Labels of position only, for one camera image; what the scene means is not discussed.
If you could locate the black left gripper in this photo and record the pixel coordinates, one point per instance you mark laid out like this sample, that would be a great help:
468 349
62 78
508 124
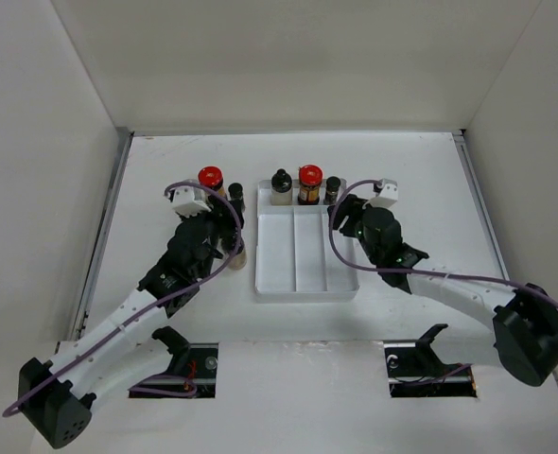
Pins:
221 215

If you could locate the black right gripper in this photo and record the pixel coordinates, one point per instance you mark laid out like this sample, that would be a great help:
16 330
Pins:
352 206

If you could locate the white powder black cap bottle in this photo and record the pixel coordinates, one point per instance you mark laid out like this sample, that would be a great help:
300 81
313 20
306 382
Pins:
281 188

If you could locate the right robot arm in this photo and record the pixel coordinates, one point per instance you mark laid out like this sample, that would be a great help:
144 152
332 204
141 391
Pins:
522 318

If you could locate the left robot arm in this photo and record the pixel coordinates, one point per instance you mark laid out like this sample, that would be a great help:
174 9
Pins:
135 342

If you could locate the small black lid spice bottle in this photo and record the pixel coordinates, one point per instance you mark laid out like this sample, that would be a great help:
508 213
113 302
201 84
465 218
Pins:
235 194

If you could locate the black knob cap bottle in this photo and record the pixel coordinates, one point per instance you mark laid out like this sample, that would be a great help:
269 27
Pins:
239 261

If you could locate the red lid chili sauce jar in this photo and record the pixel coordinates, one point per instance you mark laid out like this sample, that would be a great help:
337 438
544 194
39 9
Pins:
212 177

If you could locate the white plastic organizer tray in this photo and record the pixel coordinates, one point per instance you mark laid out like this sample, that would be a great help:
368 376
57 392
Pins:
294 261

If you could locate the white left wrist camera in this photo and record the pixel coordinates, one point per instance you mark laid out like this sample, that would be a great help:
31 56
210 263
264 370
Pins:
188 201

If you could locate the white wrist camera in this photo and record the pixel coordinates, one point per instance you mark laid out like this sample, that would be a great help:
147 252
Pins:
386 194
188 201

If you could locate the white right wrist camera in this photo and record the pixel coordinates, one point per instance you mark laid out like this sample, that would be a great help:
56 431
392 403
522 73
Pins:
386 194

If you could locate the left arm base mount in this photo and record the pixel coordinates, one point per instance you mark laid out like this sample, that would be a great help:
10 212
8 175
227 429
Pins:
191 371

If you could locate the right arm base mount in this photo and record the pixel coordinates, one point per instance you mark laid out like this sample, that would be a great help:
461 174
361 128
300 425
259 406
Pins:
415 371

